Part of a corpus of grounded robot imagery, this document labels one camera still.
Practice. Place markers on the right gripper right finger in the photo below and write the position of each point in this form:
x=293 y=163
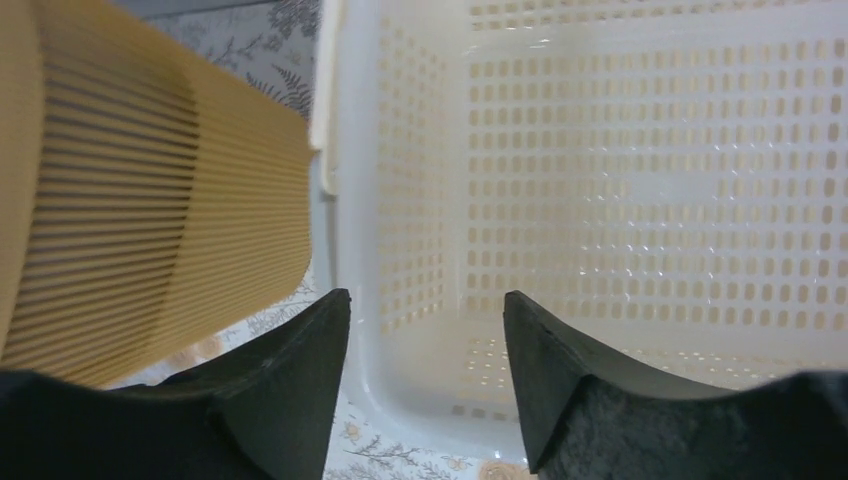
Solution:
x=588 y=411

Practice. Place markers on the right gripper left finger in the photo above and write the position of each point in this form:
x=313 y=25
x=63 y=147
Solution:
x=264 y=410

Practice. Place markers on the white perforated basket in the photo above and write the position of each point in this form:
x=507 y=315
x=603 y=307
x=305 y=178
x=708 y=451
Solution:
x=669 y=177

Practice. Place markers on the yellow plastic waste basket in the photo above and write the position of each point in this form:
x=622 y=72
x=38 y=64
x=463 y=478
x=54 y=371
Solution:
x=149 y=198

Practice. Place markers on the floral patterned table mat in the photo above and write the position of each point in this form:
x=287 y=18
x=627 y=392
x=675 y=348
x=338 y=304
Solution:
x=271 y=45

